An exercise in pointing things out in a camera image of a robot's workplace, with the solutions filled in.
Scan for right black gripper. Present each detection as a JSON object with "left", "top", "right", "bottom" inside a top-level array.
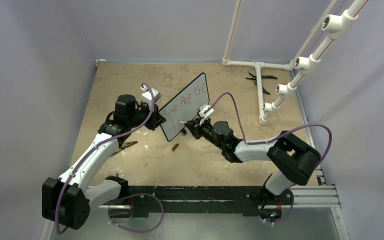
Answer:
[{"left": 185, "top": 115, "right": 225, "bottom": 150}]

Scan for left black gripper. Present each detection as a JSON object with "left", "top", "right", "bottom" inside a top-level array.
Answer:
[{"left": 128, "top": 101, "right": 166, "bottom": 131}]

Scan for small black-framed whiteboard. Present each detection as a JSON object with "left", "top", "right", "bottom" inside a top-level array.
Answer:
[{"left": 159, "top": 72, "right": 210, "bottom": 142}]

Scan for red marker cap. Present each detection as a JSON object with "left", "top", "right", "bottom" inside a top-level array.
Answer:
[{"left": 171, "top": 143, "right": 180, "bottom": 152}]

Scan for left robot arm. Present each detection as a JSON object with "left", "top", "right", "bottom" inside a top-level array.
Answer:
[{"left": 41, "top": 89, "right": 163, "bottom": 230}]

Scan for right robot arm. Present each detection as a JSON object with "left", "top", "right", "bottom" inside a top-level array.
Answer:
[{"left": 184, "top": 118, "right": 322, "bottom": 204}]

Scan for black pliers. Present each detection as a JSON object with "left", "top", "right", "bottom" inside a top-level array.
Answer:
[{"left": 245, "top": 72, "right": 278, "bottom": 96}]

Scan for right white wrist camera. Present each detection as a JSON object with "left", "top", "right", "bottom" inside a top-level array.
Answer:
[{"left": 198, "top": 104, "right": 214, "bottom": 126}]

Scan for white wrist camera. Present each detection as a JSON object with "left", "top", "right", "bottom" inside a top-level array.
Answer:
[
  {"left": 198, "top": 104, "right": 214, "bottom": 126},
  {"left": 140, "top": 84, "right": 162, "bottom": 108}
]

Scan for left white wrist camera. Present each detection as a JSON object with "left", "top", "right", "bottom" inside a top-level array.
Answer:
[{"left": 140, "top": 84, "right": 162, "bottom": 108}]

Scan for yellow-handled pliers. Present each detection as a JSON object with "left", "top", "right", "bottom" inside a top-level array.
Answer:
[{"left": 112, "top": 141, "right": 138, "bottom": 156}]

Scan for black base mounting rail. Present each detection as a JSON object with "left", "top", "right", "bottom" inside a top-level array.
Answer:
[{"left": 128, "top": 185, "right": 293, "bottom": 218}]

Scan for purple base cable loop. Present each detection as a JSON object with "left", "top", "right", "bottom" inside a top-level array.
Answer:
[{"left": 108, "top": 193, "right": 165, "bottom": 234}]

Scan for aluminium extrusion frame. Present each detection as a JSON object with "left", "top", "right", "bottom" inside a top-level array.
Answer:
[{"left": 40, "top": 185, "right": 349, "bottom": 240}]

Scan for white PVC pipe frame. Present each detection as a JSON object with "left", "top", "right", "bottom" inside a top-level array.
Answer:
[{"left": 221, "top": 0, "right": 368, "bottom": 125}]

